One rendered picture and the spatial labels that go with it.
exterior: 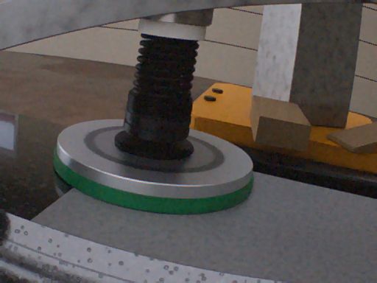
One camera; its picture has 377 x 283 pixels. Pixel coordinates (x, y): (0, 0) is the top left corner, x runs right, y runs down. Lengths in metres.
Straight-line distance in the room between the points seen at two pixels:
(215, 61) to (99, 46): 1.59
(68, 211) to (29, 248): 0.06
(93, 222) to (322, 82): 0.82
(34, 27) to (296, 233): 0.31
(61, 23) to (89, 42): 6.57
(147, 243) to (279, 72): 0.81
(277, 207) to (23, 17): 0.32
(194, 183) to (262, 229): 0.08
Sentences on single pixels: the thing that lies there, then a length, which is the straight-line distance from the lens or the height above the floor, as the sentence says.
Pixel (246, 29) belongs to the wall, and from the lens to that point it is 6.54.
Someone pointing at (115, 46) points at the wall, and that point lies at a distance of 6.90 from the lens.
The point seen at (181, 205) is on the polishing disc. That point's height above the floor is 0.83.
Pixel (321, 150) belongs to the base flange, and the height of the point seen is 0.76.
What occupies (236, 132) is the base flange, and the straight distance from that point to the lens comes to 1.03.
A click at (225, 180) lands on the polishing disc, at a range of 0.49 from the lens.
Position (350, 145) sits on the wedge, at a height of 0.79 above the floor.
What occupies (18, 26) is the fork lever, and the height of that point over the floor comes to 0.97.
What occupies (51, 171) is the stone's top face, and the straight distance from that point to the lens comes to 0.53.
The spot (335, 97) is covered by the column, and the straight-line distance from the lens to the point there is 1.19.
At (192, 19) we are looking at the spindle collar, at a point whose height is 0.99.
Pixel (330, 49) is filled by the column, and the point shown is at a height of 0.97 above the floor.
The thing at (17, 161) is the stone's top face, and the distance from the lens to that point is 0.55.
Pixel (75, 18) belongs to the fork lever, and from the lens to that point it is 0.47.
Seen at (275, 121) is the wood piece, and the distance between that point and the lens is 0.90.
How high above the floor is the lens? 1.01
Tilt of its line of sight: 16 degrees down
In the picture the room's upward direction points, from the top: 9 degrees clockwise
